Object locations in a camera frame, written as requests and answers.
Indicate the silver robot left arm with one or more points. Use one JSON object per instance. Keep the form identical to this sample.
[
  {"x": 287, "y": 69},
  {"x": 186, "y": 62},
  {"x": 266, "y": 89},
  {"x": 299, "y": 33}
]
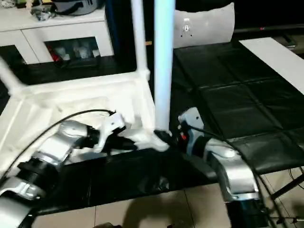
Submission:
[{"x": 47, "y": 161}]

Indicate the black flat television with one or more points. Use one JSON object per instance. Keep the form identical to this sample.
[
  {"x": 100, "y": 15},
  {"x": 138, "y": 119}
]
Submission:
[{"x": 270, "y": 16}]

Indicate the grey bag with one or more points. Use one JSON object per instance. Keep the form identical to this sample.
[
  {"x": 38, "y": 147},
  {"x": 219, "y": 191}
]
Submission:
[{"x": 78, "y": 7}]

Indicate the white plastic table top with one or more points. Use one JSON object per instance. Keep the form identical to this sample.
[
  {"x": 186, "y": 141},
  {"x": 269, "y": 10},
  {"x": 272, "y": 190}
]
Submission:
[{"x": 61, "y": 99}]

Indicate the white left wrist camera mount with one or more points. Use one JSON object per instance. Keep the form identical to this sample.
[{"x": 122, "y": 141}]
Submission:
[{"x": 113, "y": 128}]

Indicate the cluster of small bottles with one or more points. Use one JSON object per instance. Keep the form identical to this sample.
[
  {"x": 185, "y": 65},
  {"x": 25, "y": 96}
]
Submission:
[{"x": 73, "y": 51}]

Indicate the white flat board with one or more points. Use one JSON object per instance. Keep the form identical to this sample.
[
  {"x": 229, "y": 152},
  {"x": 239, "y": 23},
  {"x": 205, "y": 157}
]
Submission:
[{"x": 275, "y": 61}]

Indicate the black cabinet with yellow label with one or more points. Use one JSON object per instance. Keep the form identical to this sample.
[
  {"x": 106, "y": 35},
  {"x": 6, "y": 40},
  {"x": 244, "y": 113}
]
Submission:
[{"x": 123, "y": 28}]

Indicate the black work mat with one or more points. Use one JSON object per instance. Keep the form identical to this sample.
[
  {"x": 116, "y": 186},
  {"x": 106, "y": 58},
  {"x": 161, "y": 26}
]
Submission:
[{"x": 228, "y": 104}]

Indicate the white cabinet with glass doors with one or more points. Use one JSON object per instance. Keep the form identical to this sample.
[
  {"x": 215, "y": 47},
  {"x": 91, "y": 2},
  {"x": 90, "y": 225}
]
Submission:
[{"x": 28, "y": 28}]

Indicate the white cushion with badge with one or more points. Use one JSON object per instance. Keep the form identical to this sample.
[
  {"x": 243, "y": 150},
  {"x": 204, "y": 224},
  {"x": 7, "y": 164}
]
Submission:
[{"x": 204, "y": 26}]

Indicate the small colourful figurines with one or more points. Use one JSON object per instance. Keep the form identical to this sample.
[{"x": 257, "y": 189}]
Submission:
[{"x": 23, "y": 4}]

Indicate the white plastic table leg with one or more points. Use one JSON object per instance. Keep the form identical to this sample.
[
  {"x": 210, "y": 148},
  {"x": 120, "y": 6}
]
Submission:
[
  {"x": 139, "y": 38},
  {"x": 12, "y": 80},
  {"x": 164, "y": 66}
]

